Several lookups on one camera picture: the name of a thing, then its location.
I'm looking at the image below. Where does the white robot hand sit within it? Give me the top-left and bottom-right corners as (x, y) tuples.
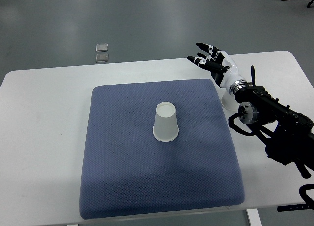
(187, 42), (247, 93)

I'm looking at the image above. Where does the white paper cup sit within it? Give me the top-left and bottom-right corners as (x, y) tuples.
(220, 91), (238, 111)
(153, 102), (179, 142)

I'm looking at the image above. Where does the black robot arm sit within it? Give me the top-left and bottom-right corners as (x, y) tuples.
(188, 42), (314, 179)

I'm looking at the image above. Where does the white paper cup on cushion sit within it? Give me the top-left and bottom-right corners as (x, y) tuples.
(153, 102), (179, 142)

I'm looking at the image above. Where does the upper metal floor plate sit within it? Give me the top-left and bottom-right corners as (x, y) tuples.
(95, 43), (108, 52)

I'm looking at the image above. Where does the black tripod leg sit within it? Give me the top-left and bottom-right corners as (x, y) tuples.
(306, 0), (314, 8)

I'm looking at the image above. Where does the blue fabric cushion pad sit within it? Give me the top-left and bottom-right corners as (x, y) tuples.
(79, 79), (245, 219)

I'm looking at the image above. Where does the white table leg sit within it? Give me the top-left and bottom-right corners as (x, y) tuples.
(246, 209), (262, 226)

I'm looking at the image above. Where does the black table control panel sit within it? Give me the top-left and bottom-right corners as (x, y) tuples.
(277, 204), (311, 212)

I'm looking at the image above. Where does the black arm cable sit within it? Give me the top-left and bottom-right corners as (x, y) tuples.
(298, 184), (314, 209)

